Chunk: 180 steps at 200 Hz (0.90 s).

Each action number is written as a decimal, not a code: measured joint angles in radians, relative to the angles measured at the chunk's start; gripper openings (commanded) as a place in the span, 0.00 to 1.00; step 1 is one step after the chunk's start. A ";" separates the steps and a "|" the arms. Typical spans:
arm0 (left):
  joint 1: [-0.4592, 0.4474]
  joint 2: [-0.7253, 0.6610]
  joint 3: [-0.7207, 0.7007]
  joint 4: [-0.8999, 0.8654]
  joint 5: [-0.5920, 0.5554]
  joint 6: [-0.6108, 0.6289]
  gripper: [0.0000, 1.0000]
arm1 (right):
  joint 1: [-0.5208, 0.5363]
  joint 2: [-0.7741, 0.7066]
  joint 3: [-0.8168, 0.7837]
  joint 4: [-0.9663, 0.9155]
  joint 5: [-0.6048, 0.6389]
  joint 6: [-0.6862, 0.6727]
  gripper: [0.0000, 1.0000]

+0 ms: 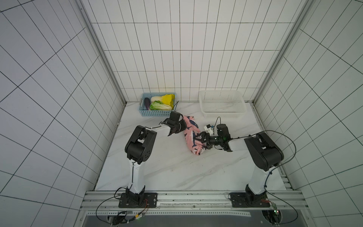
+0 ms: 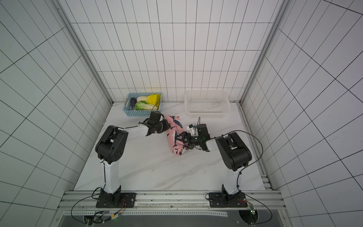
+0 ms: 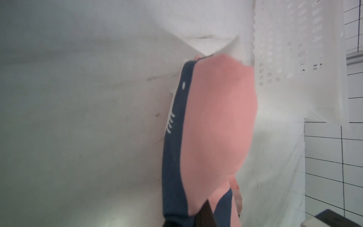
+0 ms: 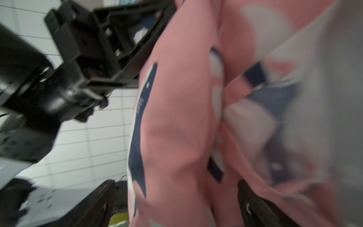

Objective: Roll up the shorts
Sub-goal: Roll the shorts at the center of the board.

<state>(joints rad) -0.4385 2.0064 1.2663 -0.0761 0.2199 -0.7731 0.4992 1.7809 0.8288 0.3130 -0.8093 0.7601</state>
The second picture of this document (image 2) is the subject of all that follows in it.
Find pink shark print shorts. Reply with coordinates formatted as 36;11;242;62
165;115;187;156

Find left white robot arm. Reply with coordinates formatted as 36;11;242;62
95;111;170;208

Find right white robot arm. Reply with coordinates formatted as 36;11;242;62
176;124;252;208

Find green toy cabbage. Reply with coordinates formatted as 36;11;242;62
134;101;159;111

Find yellow toy corn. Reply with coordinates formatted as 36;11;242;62
147;94;161;110

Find white toy radish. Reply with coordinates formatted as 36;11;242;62
137;96;149;103

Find blue plastic basket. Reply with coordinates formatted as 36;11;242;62
123;92;162;116

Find white plastic basket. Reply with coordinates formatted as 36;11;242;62
184;90;231;118

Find purple toy eggplant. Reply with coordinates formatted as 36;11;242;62
130;97;137;110

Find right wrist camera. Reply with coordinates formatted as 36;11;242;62
186;124;197;136

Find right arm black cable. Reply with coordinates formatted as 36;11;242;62
195;117;273;225

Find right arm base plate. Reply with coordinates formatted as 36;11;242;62
206;192;249;208

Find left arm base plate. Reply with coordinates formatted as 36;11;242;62
96;192;136;209

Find aluminium mounting rail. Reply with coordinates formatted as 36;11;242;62
57;191;286;217

